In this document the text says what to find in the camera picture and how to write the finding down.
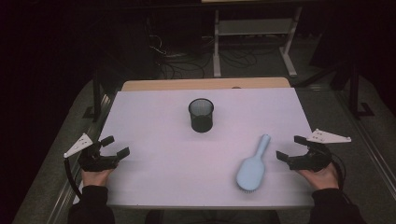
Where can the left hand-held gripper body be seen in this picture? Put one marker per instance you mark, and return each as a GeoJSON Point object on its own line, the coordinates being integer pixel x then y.
{"type": "Point", "coordinates": [93, 160]}

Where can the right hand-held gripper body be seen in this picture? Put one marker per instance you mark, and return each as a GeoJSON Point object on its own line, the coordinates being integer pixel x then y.
{"type": "Point", "coordinates": [311, 158]}

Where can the light blue hairbrush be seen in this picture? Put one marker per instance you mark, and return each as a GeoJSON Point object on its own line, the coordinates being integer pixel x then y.
{"type": "Point", "coordinates": [250, 171]}

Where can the black mesh pen cup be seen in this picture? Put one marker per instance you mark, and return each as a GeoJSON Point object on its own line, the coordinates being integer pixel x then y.
{"type": "Point", "coordinates": [201, 119]}

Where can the person's left hand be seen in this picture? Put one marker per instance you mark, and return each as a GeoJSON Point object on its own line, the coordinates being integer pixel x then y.
{"type": "Point", "coordinates": [95, 178]}

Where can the person's right hand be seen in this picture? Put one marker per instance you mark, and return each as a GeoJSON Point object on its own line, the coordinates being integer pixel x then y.
{"type": "Point", "coordinates": [323, 179]}

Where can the black metal stand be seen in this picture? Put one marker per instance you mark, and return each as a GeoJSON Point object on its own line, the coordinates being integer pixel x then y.
{"type": "Point", "coordinates": [353, 90]}
{"type": "Point", "coordinates": [96, 93]}

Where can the white table mat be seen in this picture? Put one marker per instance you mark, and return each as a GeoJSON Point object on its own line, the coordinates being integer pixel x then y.
{"type": "Point", "coordinates": [174, 168]}

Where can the wooden table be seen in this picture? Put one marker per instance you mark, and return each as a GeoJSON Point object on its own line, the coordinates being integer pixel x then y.
{"type": "Point", "coordinates": [202, 84]}

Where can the white metal stand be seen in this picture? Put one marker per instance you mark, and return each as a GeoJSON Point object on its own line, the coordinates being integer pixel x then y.
{"type": "Point", "coordinates": [253, 27]}

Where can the metal floor rail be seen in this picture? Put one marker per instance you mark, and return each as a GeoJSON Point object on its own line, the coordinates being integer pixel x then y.
{"type": "Point", "coordinates": [67, 193]}
{"type": "Point", "coordinates": [373, 155]}

